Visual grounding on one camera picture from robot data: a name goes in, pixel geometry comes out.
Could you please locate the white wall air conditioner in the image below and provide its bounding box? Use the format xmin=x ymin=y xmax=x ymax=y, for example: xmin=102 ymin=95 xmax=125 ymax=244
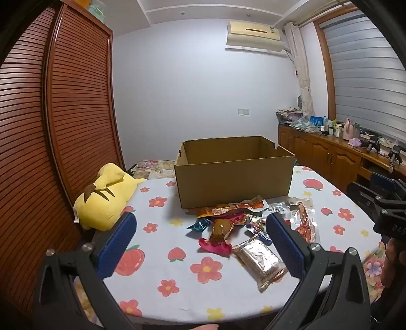
xmin=226 ymin=21 xmax=291 ymax=53

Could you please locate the wooden sideboard cabinet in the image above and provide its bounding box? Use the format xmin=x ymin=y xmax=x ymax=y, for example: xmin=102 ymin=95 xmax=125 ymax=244
xmin=277 ymin=124 xmax=406 ymax=204

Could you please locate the cream patterned curtain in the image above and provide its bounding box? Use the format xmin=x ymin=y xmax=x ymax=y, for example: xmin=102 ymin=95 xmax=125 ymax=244
xmin=283 ymin=22 xmax=314 ymax=118

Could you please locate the white floral strawberry sheet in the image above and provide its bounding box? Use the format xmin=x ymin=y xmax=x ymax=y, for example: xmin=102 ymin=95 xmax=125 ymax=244
xmin=71 ymin=165 xmax=391 ymax=324

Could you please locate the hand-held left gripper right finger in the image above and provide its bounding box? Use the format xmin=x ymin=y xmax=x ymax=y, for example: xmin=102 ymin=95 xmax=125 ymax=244
xmin=266 ymin=212 xmax=371 ymax=330

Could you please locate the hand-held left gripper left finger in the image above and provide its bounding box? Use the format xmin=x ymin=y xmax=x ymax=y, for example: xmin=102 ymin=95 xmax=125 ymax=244
xmin=32 ymin=211 xmax=138 ymax=330

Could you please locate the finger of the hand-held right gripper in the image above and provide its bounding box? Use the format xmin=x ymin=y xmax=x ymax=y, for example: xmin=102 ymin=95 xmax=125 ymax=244
xmin=346 ymin=181 xmax=381 ymax=220
xmin=369 ymin=172 xmax=406 ymax=199

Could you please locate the black clamp stand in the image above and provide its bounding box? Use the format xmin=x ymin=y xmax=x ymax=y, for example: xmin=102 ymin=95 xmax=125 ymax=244
xmin=388 ymin=144 xmax=402 ymax=173
xmin=366 ymin=135 xmax=383 ymax=156

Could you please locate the orange red snack packet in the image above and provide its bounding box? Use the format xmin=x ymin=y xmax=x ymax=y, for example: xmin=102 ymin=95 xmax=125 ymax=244
xmin=197 ymin=195 xmax=265 ymax=219

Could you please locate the green storage box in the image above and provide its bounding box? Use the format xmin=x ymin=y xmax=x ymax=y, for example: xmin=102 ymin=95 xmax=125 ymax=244
xmin=88 ymin=0 xmax=105 ymax=23

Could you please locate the clear brown biscuit packet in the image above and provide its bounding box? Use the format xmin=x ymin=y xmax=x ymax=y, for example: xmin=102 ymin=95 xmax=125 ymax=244
xmin=231 ymin=236 xmax=289 ymax=292

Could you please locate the silver clear snack packet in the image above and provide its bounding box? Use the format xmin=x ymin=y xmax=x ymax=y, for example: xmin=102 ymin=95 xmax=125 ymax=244
xmin=268 ymin=201 xmax=292 ymax=219

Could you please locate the clear packet with red food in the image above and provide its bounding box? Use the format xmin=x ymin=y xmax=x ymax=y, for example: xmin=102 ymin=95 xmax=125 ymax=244
xmin=287 ymin=197 xmax=321 ymax=245

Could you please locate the brown pink snack packet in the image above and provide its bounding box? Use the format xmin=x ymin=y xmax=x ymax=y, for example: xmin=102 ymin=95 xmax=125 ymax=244
xmin=198 ymin=217 xmax=233 ymax=256

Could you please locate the brown louvered wooden wardrobe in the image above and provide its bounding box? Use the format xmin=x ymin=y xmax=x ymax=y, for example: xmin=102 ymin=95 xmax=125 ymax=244
xmin=0 ymin=0 xmax=126 ymax=318

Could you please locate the grey window blind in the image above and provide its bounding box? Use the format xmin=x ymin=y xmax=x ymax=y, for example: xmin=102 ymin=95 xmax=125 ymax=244
xmin=322 ymin=9 xmax=406 ymax=142

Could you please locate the wooden window frame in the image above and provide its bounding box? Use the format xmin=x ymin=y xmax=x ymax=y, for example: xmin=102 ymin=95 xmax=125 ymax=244
xmin=312 ymin=14 xmax=337 ymax=121

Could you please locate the small colourful snack packet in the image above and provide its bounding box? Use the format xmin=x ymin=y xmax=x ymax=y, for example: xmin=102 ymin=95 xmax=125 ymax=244
xmin=246 ymin=220 xmax=272 ymax=245

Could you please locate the blue candy wrapper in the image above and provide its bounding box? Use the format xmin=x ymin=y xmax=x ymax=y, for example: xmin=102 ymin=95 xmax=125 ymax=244
xmin=186 ymin=219 xmax=211 ymax=234

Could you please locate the stack of folded cloth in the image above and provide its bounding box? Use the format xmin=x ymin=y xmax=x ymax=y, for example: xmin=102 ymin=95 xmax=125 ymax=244
xmin=276 ymin=106 xmax=303 ymax=126

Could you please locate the floral bed quilt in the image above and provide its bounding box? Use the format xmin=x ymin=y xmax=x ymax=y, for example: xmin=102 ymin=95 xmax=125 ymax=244
xmin=127 ymin=159 xmax=176 ymax=180

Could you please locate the green patterned cloth bag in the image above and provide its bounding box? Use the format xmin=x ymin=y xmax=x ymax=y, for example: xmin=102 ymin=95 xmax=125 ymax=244
xmin=289 ymin=118 xmax=313 ymax=131

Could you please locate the yellow plush toy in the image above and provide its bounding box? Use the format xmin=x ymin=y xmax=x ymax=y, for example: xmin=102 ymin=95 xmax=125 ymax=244
xmin=73 ymin=163 xmax=148 ymax=230

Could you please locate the person's right hand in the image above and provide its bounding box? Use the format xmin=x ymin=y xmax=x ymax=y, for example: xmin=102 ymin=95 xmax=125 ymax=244
xmin=381 ymin=238 xmax=406 ymax=289

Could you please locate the brown cardboard box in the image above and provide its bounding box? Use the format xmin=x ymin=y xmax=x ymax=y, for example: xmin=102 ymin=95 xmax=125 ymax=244
xmin=174 ymin=136 xmax=295 ymax=209

